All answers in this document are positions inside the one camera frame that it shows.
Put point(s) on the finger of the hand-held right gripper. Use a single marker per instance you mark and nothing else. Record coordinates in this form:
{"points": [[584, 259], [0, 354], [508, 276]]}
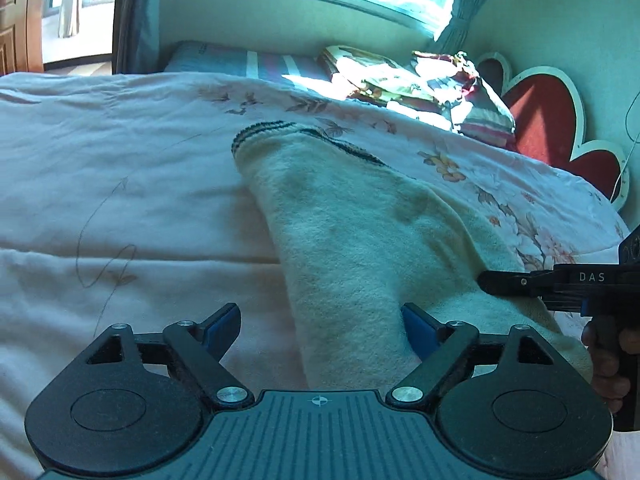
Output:
{"points": [[510, 282]]}

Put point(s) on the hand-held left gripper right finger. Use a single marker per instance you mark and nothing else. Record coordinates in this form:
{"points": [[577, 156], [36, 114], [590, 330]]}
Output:
{"points": [[415, 327]]}

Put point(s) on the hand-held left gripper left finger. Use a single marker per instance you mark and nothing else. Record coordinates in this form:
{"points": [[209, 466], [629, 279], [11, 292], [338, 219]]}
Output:
{"points": [[222, 327]]}

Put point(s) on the white black-striped knit sweater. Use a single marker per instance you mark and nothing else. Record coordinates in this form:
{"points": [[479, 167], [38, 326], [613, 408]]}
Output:
{"points": [[360, 240]]}

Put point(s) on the person's right hand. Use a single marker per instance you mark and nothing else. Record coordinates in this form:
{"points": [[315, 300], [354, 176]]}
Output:
{"points": [[607, 377]]}

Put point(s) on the red heart-shaped headboard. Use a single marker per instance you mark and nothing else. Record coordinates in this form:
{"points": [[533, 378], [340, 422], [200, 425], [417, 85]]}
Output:
{"points": [[545, 120]]}

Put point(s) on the pink floral blanket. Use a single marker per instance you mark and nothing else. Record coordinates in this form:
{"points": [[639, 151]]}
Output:
{"points": [[125, 160]]}

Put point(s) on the folded patterned quilt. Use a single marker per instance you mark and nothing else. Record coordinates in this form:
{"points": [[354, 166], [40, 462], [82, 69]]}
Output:
{"points": [[370, 72]]}

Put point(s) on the teal curtain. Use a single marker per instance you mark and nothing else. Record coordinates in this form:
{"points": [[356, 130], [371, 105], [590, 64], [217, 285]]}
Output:
{"points": [[462, 10], [137, 15]]}

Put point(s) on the tall side window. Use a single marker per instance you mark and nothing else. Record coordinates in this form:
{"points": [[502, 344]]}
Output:
{"points": [[95, 10]]}

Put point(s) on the wooden door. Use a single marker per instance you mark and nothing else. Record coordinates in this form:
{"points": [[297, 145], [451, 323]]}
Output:
{"points": [[20, 20]]}

